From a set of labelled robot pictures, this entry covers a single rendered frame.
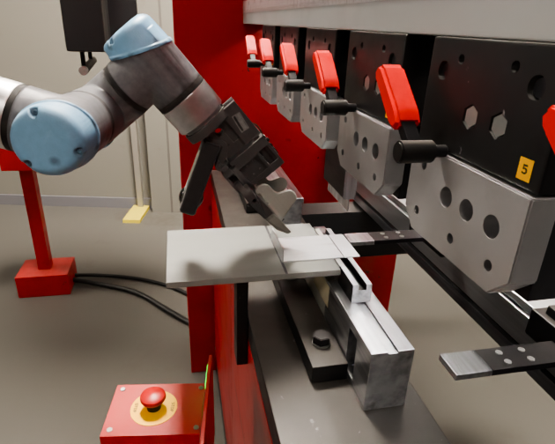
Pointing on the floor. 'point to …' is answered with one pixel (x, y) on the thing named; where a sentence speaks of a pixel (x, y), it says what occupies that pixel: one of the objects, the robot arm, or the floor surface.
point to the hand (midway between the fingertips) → (277, 223)
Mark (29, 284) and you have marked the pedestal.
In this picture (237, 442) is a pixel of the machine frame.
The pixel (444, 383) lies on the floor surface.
